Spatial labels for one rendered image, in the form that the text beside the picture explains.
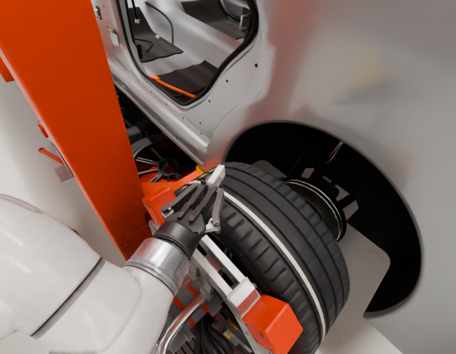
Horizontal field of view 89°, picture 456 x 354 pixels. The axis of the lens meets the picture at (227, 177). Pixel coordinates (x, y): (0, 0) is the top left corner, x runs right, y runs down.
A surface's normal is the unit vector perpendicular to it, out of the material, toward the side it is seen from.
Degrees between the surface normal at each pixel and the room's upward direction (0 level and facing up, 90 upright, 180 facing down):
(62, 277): 41
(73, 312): 30
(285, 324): 35
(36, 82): 90
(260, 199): 3
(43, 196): 0
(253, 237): 7
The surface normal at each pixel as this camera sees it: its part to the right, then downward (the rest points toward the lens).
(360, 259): 0.11, -0.64
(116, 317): 0.56, -0.46
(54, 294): 0.51, -0.16
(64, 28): 0.68, 0.60
